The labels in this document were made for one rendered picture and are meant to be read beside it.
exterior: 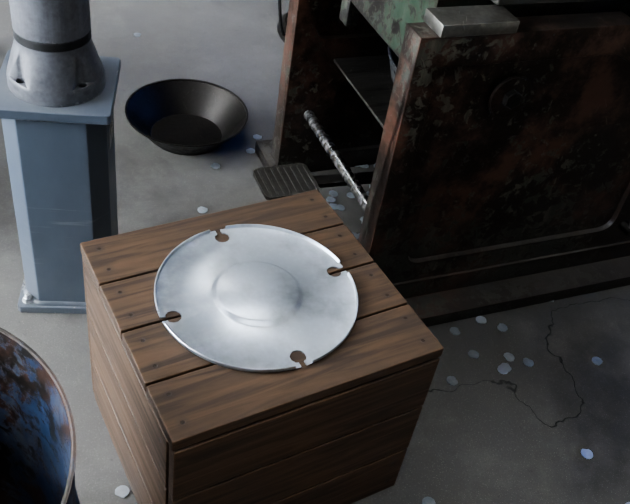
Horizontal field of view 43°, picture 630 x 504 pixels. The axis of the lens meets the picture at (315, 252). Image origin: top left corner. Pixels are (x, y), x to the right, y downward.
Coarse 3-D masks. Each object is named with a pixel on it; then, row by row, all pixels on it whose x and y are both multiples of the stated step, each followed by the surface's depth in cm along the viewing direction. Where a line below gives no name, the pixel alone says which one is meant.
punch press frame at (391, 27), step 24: (360, 0) 153; (384, 0) 144; (408, 0) 136; (432, 0) 129; (456, 0) 129; (480, 0) 130; (624, 0) 142; (384, 24) 145; (312, 120) 182; (360, 192) 165
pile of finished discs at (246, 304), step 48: (192, 240) 122; (240, 240) 123; (288, 240) 125; (192, 288) 114; (240, 288) 115; (288, 288) 116; (336, 288) 118; (192, 336) 108; (240, 336) 109; (288, 336) 110; (336, 336) 111
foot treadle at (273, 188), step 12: (264, 168) 170; (276, 168) 170; (288, 168) 171; (300, 168) 171; (264, 180) 166; (276, 180) 167; (288, 180) 168; (300, 180) 168; (312, 180) 169; (324, 180) 171; (336, 180) 172; (360, 180) 174; (264, 192) 164; (276, 192) 164; (288, 192) 165; (300, 192) 165
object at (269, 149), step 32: (320, 0) 168; (288, 32) 173; (320, 32) 174; (352, 32) 177; (288, 64) 176; (320, 64) 178; (288, 96) 181; (320, 96) 184; (352, 96) 188; (288, 128) 187; (352, 128) 195; (288, 160) 193; (320, 160) 197; (352, 160) 201
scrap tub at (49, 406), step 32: (0, 352) 90; (32, 352) 86; (0, 384) 94; (32, 384) 90; (0, 416) 98; (32, 416) 94; (64, 416) 84; (0, 448) 103; (32, 448) 99; (64, 448) 88; (0, 480) 108; (32, 480) 104; (64, 480) 94
